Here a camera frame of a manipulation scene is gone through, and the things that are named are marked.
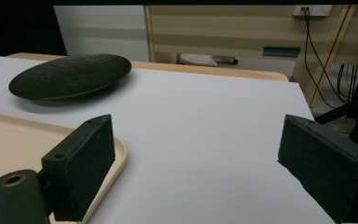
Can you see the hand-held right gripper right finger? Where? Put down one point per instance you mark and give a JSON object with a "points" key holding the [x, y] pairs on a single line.
{"points": [[326, 165]]}

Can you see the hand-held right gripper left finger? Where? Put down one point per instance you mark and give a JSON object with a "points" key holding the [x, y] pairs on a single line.
{"points": [[84, 161]]}

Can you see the beige plastic tray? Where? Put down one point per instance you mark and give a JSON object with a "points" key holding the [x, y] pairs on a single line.
{"points": [[15, 146]]}

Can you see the black round plate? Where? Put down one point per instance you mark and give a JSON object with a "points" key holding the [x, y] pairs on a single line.
{"points": [[71, 76]]}

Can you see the white panel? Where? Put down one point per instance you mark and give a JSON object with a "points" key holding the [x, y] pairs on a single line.
{"points": [[102, 31]]}

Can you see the white wall socket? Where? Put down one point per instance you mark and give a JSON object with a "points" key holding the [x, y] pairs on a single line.
{"points": [[312, 10]]}

